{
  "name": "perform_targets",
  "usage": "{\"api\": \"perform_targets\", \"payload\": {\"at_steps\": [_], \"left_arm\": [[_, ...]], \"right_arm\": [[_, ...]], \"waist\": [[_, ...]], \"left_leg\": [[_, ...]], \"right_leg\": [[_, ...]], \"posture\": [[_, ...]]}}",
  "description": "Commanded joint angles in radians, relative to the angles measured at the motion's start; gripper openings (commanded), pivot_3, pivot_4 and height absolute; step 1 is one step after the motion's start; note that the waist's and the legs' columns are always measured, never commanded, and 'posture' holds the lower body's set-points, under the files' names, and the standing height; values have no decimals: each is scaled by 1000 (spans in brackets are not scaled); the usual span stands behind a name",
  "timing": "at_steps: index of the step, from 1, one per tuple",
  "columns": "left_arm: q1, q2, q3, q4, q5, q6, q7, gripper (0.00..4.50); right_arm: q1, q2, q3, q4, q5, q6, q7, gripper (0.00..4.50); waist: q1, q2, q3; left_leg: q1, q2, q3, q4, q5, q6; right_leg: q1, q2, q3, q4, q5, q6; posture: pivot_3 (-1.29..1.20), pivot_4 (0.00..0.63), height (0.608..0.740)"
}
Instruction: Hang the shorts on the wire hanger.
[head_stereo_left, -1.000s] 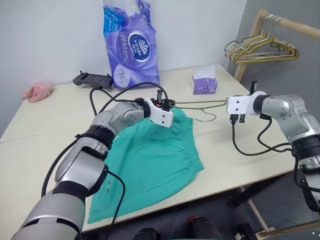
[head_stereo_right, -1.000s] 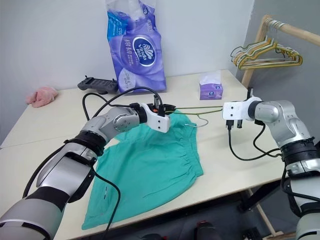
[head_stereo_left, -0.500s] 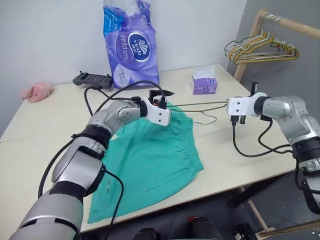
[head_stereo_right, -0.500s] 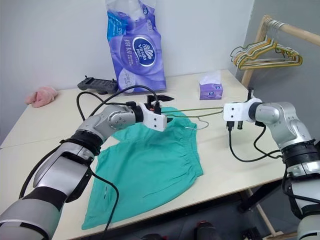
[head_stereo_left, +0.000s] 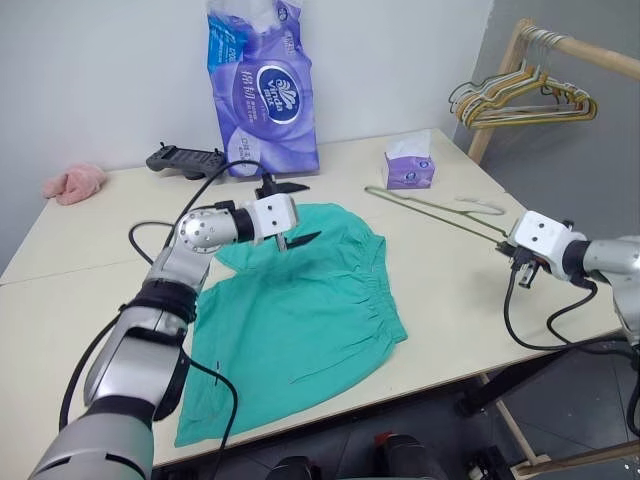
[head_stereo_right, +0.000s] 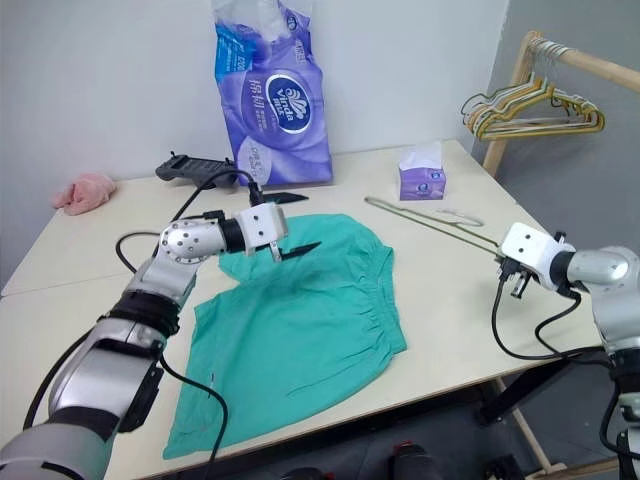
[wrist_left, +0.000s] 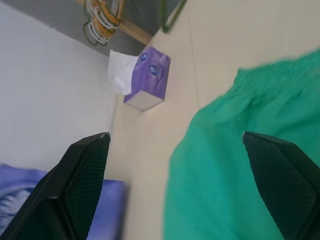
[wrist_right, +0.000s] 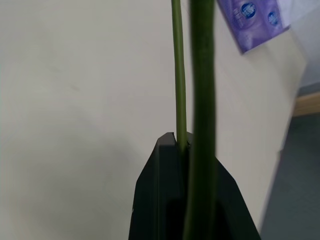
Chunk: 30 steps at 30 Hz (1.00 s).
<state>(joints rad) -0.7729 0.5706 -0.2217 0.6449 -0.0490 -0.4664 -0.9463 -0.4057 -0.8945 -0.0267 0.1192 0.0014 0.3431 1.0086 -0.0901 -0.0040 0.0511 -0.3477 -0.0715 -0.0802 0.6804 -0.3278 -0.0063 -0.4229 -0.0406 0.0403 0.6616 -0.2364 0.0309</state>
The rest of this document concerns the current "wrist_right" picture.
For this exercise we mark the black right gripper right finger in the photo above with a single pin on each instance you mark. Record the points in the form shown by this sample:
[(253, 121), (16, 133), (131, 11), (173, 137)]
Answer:
[(232, 212)]

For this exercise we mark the purple tissue pack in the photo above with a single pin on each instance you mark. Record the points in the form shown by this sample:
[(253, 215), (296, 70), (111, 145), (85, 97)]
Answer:
[(250, 25)]

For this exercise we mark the wooden garment rack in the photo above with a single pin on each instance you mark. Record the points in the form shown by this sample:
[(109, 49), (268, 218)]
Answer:
[(307, 103)]

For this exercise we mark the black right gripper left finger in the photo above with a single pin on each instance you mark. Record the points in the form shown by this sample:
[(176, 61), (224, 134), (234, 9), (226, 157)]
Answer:
[(160, 190)]

